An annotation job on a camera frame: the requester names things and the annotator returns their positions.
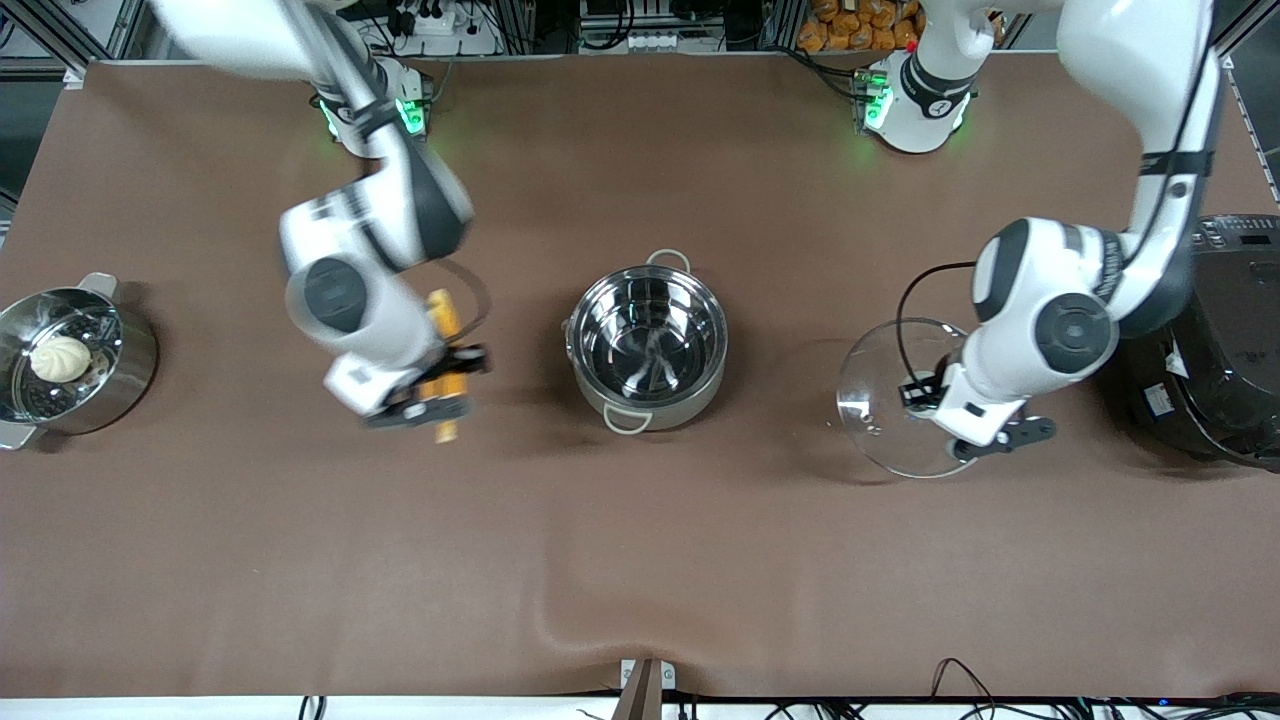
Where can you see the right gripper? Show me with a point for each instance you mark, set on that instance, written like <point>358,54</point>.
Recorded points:
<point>463,361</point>

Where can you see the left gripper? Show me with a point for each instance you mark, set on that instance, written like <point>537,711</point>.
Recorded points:
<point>921,391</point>

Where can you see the yellow toy corn cob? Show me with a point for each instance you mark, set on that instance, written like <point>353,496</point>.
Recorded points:
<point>445,315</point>

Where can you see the round glass pot lid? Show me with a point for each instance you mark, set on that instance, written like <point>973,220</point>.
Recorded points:
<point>870,400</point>

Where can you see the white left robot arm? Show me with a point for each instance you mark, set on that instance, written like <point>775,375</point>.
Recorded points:
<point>1060,300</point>

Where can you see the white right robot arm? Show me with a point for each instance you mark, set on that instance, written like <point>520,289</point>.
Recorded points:
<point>400,200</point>

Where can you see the shiny steel cooking pot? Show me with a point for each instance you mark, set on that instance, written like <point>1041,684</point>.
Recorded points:
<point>645,345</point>

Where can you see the brown tablecloth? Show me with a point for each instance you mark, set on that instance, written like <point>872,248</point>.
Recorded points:
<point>640,560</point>

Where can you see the black electric rice cooker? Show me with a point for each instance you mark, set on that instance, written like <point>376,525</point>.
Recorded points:
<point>1215,380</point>

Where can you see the white power strip with plugs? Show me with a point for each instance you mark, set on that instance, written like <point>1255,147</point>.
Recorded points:
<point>440,25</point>

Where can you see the small white power strip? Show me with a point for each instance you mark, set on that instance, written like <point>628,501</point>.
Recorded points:
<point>648,42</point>

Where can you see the orange snack bag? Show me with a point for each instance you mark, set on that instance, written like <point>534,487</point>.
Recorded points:
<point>850,25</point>

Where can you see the white steamed bun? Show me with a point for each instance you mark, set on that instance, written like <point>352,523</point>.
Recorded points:
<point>60,360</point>

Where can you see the perforated steel steamer plate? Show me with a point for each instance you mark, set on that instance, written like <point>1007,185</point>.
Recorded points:
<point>30,405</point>

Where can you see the metal table clamp bracket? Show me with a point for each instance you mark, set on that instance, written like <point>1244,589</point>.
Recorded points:
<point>648,685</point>

